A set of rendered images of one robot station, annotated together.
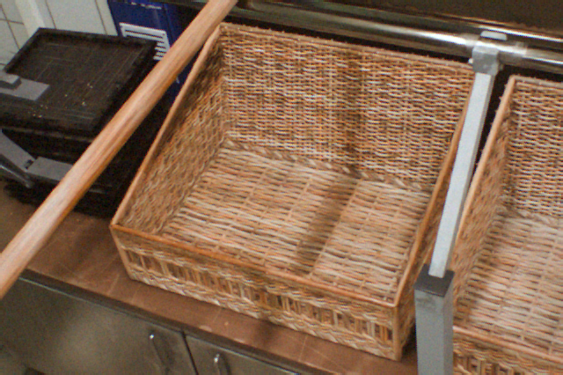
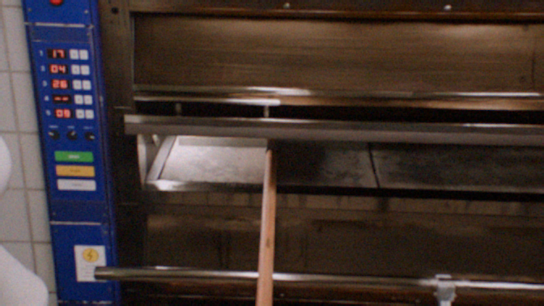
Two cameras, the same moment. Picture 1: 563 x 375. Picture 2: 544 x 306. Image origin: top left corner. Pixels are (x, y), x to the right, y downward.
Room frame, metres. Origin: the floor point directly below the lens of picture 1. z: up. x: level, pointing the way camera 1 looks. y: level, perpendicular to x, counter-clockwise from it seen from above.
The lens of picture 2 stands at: (0.02, 0.68, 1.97)
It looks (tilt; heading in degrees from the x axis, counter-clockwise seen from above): 23 degrees down; 328
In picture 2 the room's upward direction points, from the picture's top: 1 degrees clockwise
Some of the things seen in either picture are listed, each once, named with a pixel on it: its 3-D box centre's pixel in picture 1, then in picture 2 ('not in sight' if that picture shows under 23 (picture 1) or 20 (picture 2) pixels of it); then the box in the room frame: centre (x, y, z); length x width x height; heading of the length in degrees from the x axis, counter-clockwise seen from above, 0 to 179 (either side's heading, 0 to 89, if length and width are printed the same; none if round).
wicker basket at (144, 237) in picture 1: (300, 175); not in sight; (1.18, -0.04, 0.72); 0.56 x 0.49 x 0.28; 57
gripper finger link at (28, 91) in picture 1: (20, 89); not in sight; (0.87, 0.28, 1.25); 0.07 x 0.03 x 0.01; 57
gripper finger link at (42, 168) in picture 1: (54, 172); not in sight; (0.87, 0.28, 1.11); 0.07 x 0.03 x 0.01; 57
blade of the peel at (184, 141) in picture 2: not in sight; (273, 121); (1.81, -0.45, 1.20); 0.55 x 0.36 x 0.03; 57
